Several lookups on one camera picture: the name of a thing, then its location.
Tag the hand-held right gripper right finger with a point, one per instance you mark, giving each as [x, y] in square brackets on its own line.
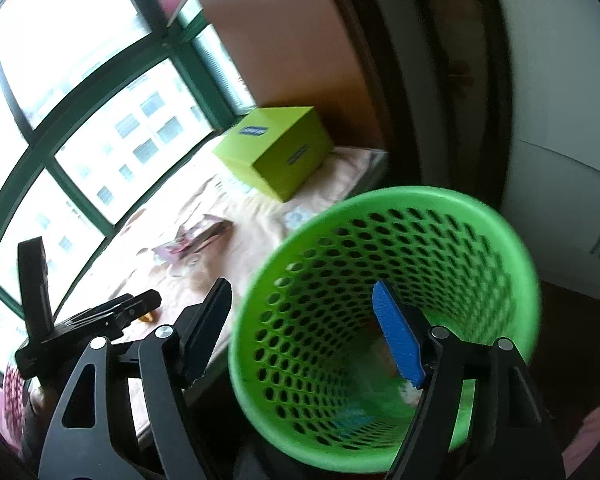
[400, 340]

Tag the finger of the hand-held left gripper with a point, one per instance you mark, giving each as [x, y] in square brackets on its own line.
[142, 299]
[127, 317]

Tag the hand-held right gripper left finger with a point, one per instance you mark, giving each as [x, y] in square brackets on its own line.
[205, 330]

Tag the orange jelly cup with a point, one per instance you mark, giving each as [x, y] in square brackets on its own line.
[149, 316]

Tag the green perforated plastic basket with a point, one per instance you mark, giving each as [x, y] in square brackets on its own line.
[330, 270]

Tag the clear plastic container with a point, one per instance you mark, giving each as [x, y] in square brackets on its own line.
[182, 266]

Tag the shiny pink packet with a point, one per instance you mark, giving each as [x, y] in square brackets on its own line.
[200, 237]

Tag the pink printed blanket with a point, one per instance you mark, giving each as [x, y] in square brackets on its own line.
[260, 230]

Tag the green cardboard box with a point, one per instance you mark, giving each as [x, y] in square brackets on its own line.
[275, 160]

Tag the beige apartment building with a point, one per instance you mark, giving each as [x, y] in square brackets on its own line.
[150, 110]

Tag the pink cloth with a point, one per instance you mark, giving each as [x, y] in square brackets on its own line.
[597, 435]

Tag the white wardrobe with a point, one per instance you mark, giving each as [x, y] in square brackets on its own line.
[555, 110]

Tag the green window frame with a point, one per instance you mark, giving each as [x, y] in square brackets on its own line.
[35, 155]

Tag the dark wooden door frame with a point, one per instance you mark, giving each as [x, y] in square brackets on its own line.
[430, 85]

